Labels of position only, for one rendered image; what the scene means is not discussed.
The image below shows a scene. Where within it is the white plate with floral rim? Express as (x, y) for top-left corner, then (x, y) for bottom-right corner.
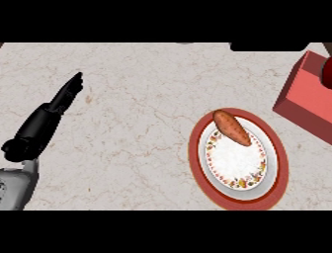
(198, 115), (279, 202)

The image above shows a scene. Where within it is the pink open box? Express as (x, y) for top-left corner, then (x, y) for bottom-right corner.
(272, 49), (332, 158)

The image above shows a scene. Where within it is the orange sweet potato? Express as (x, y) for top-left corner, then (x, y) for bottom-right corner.
(211, 109), (254, 148)

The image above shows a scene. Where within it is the red oval placemat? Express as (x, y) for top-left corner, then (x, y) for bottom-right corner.
(186, 107), (291, 211)

